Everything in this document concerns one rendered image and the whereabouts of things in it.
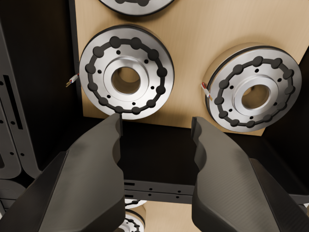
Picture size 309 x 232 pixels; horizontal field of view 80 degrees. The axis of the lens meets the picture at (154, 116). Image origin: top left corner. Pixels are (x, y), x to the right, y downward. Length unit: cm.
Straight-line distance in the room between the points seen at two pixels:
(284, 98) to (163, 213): 30
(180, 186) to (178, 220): 25
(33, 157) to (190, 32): 20
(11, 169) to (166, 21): 21
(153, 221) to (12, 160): 31
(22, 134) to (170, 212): 32
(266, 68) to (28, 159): 25
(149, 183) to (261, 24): 21
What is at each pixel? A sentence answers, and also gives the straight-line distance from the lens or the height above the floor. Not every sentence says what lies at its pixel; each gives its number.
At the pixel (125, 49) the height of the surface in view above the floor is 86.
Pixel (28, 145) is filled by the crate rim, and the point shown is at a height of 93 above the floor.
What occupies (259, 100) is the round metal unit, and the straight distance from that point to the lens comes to 25.
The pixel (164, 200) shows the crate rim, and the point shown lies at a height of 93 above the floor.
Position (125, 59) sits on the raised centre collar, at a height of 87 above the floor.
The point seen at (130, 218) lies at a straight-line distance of 38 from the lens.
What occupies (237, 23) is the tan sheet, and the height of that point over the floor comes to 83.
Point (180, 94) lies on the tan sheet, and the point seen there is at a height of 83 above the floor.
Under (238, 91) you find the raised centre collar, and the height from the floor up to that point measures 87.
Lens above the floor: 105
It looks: 60 degrees down
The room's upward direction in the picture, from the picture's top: 180 degrees clockwise
